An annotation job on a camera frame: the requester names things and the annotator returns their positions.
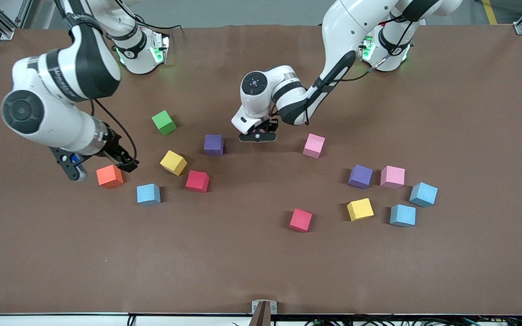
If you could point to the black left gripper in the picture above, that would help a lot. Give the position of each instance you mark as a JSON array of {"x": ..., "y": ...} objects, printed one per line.
[{"x": 272, "y": 123}]

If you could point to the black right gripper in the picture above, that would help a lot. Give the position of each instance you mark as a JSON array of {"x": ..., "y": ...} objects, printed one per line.
[{"x": 114, "y": 148}]

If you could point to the light pink foam block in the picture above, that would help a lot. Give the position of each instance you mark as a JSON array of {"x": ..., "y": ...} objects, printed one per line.
[
  {"x": 313, "y": 146},
  {"x": 392, "y": 177}
]

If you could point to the purple foam block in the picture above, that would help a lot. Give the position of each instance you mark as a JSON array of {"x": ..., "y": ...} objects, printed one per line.
[
  {"x": 360, "y": 176},
  {"x": 214, "y": 145}
]

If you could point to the red foam block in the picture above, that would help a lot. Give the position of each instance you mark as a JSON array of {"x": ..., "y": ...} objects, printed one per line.
[
  {"x": 300, "y": 220},
  {"x": 197, "y": 181}
]

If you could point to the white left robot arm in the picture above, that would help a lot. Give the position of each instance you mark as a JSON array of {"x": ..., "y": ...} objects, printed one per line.
[{"x": 347, "y": 27}]

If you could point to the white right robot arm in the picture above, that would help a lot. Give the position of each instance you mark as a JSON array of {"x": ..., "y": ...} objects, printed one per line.
[{"x": 52, "y": 122}]

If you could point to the orange foam block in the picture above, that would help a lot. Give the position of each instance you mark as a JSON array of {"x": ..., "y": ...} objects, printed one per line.
[{"x": 109, "y": 176}]

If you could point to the blue foam block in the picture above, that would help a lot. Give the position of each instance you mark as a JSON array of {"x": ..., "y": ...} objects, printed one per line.
[
  {"x": 402, "y": 215},
  {"x": 423, "y": 194},
  {"x": 148, "y": 194}
]

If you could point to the yellow foam block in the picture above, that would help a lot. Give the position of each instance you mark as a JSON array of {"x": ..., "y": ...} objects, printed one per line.
[
  {"x": 360, "y": 209},
  {"x": 173, "y": 162}
]

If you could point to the green foam block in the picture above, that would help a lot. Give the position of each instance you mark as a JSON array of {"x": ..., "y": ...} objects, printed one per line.
[{"x": 164, "y": 123}]

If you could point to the table cover mat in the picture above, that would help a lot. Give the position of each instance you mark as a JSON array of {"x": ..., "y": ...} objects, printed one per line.
[{"x": 261, "y": 271}]

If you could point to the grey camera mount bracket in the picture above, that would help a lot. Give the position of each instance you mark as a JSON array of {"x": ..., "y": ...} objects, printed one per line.
[{"x": 264, "y": 312}]

